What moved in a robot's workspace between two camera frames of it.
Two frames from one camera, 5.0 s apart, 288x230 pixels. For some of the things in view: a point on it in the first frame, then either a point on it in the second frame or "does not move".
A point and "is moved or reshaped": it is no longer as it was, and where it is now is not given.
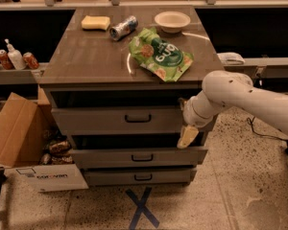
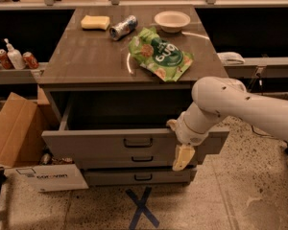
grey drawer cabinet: [118, 77] does not move
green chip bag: [160, 57] does not move
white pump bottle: [15, 57] does not move
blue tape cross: [141, 208] does not move
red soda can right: [31, 60] does not move
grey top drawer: [152, 120] is moved or reshaped
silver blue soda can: [119, 31] does not move
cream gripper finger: [181, 103] -> [173, 123]
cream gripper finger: [187, 135] -> [183, 155]
